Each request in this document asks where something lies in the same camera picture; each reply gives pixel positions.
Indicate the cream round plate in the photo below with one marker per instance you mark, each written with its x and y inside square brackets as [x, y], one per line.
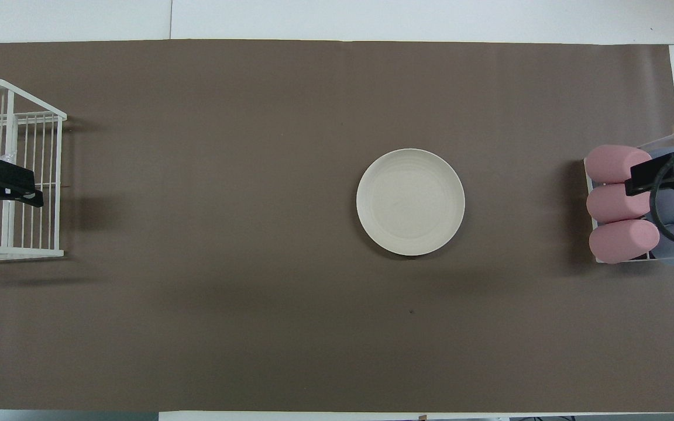
[410, 202]

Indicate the pink cup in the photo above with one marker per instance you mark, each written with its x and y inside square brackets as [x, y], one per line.
[612, 204]
[621, 241]
[609, 164]

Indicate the clear acrylic cup holder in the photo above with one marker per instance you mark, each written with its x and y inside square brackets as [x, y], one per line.
[587, 185]

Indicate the brown paper table mat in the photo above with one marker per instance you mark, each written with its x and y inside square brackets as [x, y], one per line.
[196, 175]

